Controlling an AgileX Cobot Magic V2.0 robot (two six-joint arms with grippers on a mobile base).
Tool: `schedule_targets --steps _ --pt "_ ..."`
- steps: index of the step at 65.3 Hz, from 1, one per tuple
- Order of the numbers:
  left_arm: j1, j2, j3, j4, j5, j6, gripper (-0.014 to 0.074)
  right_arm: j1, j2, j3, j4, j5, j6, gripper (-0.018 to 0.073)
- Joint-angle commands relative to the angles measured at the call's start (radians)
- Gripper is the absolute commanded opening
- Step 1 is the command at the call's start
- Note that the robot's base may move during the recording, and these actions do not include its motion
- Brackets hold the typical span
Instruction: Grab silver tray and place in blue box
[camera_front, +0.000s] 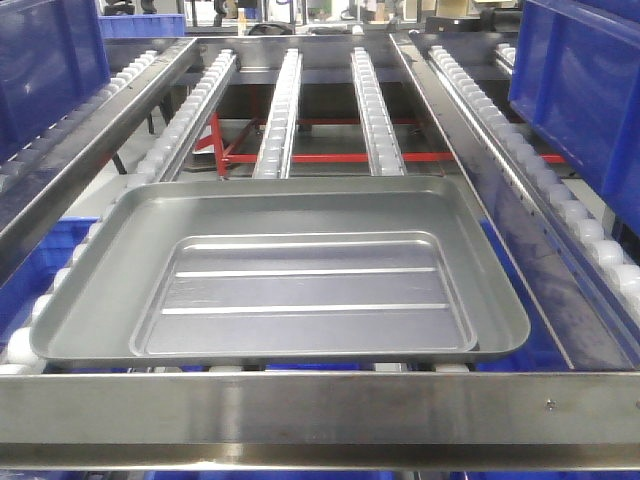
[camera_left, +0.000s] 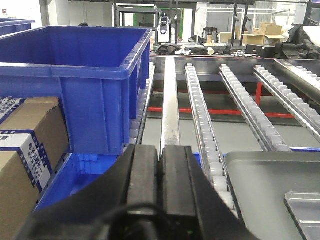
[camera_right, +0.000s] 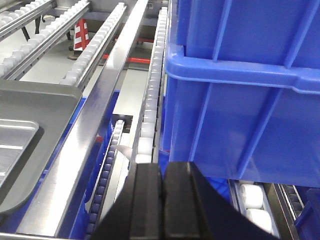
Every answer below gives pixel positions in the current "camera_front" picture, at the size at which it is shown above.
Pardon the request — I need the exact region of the blue crate in background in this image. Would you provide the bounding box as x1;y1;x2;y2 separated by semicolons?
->
98;14;186;39

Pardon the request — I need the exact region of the left steel divider rail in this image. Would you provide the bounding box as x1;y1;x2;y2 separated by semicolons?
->
1;37;199;282

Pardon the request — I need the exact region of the blue bin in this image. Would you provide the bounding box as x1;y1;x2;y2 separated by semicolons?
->
1;1;110;162
509;1;639;230

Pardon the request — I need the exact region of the left white roller track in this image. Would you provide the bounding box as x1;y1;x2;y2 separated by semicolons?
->
1;49;237;376

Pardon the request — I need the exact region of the centre-right white roller track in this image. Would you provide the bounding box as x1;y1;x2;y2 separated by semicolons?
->
351;47;406;176

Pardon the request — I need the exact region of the large silver metal tray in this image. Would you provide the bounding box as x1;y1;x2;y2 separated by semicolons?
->
30;176;530;367

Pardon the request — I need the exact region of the small ribbed silver tray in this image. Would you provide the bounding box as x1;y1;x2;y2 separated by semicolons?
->
131;231;478;361

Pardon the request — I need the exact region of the steel front rack beam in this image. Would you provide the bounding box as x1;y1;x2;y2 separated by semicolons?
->
1;372;639;471

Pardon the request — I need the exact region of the blue bin upper left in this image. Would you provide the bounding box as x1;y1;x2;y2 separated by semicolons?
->
1;1;110;162

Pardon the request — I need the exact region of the centre-left white roller track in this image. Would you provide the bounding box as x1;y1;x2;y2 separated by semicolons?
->
252;48;303;179

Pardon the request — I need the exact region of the blue bin upper right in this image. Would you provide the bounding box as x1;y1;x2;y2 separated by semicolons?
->
509;1;639;230

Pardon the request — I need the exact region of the red metal cart frame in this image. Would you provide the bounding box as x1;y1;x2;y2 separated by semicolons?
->
193;112;566;177

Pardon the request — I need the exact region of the far-left white roller track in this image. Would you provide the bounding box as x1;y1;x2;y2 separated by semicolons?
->
1;50;158;192

